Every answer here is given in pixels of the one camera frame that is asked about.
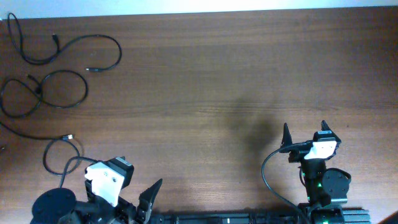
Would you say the black usb cable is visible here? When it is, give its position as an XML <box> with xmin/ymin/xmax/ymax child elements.
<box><xmin>0</xmin><ymin>69</ymin><xmax>89</xmax><ymax>119</ymax></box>
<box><xmin>0</xmin><ymin>121</ymin><xmax>81</xmax><ymax>177</ymax></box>
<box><xmin>6</xmin><ymin>12</ymin><xmax>123</xmax><ymax>73</ymax></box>

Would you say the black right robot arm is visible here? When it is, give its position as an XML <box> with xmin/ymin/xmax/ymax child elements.
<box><xmin>280</xmin><ymin>121</ymin><xmax>351</xmax><ymax>223</ymax></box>

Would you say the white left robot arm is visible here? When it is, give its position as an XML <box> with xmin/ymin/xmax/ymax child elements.
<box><xmin>30</xmin><ymin>156</ymin><xmax>162</xmax><ymax>223</ymax></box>

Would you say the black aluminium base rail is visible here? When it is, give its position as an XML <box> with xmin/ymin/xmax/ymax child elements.
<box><xmin>148</xmin><ymin>210</ymin><xmax>371</xmax><ymax>224</ymax></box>

